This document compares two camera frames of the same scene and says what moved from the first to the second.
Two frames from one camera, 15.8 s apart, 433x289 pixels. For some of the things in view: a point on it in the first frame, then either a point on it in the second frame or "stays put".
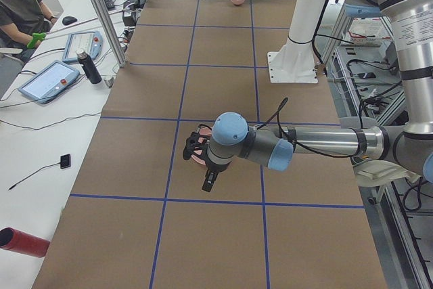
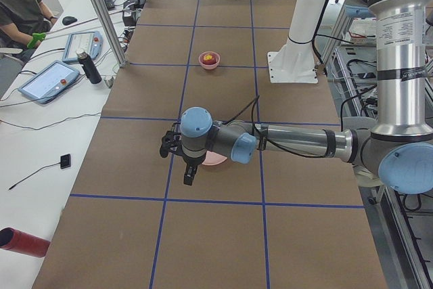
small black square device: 65,161 stays put
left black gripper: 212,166 to 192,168
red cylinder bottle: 13,239 stays put
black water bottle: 89,68 stays put
